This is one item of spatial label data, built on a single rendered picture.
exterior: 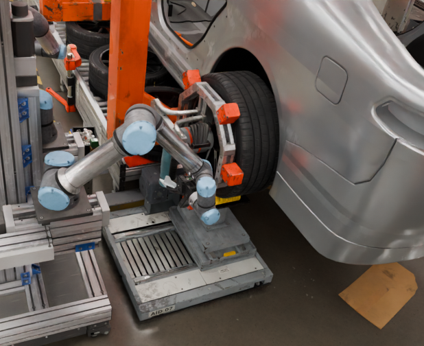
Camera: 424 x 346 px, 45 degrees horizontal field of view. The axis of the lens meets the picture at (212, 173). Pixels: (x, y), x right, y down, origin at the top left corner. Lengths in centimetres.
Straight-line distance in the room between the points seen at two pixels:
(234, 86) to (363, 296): 155
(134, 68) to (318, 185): 120
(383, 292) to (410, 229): 129
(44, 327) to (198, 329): 80
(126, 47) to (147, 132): 101
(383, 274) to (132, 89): 194
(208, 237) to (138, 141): 131
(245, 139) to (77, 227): 86
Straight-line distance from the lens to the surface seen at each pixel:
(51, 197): 200
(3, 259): 219
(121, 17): 267
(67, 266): 282
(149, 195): 310
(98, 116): 363
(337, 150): 209
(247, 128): 242
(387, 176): 198
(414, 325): 333
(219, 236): 303
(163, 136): 200
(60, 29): 525
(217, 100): 250
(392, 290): 344
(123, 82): 283
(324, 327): 307
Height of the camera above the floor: 230
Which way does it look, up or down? 37 degrees down
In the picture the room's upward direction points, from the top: 11 degrees clockwise
